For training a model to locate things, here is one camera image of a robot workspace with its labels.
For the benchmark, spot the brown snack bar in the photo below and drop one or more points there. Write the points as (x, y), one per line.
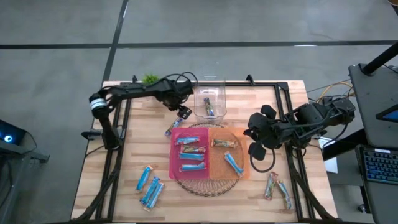
(224, 143)

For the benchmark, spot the black diagonal pole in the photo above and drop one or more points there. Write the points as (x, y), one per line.
(381, 59)

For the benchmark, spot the blue granola bar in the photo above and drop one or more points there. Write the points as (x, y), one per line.
(191, 156)
(150, 190)
(234, 164)
(155, 196)
(144, 178)
(187, 141)
(192, 167)

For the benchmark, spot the black castor wheel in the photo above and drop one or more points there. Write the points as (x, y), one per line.
(361, 208)

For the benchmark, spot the multicoloured granola bar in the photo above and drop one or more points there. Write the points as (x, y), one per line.
(209, 107)
(172, 127)
(192, 148)

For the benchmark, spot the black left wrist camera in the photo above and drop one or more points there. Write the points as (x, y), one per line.
(185, 88)

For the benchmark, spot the pink translucent plastic bin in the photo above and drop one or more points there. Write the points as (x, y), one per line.
(174, 168)

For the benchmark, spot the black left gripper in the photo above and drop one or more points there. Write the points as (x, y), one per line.
(171, 93)

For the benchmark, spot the black aluminium table frame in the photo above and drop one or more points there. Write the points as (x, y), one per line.
(236, 83)

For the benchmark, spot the round woven placemat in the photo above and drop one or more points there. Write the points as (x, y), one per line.
(208, 189)

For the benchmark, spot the black equipment cart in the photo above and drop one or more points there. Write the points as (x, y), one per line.
(21, 152)

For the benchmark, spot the grey side desk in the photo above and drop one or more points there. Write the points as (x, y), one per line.
(367, 99)

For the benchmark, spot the black computer with blue light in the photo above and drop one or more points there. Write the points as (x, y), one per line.
(9, 137)

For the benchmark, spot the small green artificial plant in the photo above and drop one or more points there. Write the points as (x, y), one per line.
(149, 79)

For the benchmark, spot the black backlit keyboard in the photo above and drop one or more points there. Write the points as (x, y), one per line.
(381, 166)

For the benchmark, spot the black desk leg beam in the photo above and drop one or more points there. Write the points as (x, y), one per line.
(342, 147)

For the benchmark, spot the clear plastic container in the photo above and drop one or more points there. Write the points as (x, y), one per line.
(217, 93)

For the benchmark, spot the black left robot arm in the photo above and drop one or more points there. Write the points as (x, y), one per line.
(130, 90)

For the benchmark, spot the white paper sheet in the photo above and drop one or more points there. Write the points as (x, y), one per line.
(331, 165)

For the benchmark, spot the tablet with blue screen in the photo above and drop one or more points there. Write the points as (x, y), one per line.
(390, 115)

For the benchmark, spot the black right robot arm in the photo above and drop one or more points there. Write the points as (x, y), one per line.
(314, 115)

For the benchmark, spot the orange translucent plastic bin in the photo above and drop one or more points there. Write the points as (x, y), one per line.
(219, 165)

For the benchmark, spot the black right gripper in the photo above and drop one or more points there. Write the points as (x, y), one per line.
(267, 130)

